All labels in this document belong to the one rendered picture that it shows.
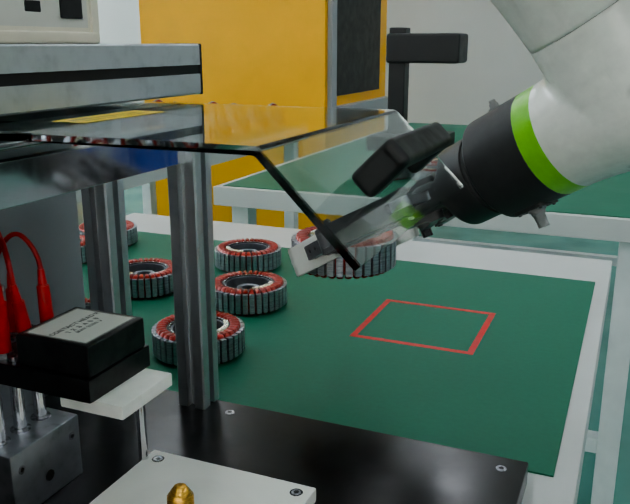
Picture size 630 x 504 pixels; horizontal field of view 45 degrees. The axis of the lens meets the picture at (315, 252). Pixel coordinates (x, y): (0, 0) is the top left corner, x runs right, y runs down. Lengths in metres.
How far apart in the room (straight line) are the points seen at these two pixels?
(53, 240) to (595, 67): 0.53
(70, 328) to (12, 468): 0.12
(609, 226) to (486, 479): 1.17
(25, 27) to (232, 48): 3.58
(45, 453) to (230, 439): 0.17
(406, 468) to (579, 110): 0.32
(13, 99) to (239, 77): 3.62
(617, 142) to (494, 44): 5.00
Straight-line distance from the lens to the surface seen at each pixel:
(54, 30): 0.62
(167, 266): 1.19
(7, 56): 0.54
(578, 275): 1.32
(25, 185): 0.54
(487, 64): 5.58
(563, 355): 0.98
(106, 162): 0.60
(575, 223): 1.78
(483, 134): 0.64
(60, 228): 0.81
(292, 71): 4.00
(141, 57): 0.65
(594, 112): 0.58
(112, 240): 0.77
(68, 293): 0.83
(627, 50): 0.56
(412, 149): 0.44
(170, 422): 0.75
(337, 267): 0.76
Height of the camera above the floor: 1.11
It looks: 15 degrees down
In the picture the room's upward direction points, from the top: straight up
